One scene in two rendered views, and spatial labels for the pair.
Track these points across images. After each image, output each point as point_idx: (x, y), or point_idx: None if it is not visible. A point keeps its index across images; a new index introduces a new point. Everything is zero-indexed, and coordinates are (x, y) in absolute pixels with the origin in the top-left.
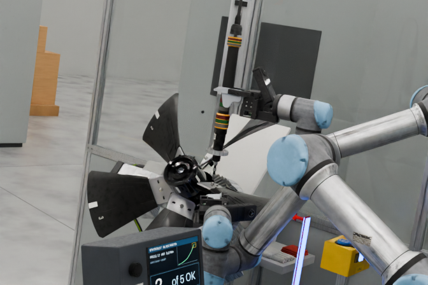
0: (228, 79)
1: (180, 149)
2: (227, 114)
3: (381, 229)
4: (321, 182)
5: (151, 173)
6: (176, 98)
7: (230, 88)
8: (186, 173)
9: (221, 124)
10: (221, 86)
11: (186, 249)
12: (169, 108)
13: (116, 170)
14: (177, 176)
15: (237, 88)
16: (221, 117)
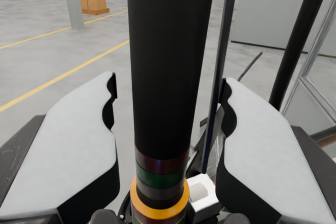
0: (130, 39)
1: (191, 158)
2: (153, 207)
3: None
4: None
5: (214, 148)
6: (252, 63)
7: (67, 114)
8: (130, 220)
9: (133, 221)
10: (107, 77)
11: None
12: (240, 76)
13: (206, 121)
14: (129, 208)
15: (233, 112)
16: (130, 201)
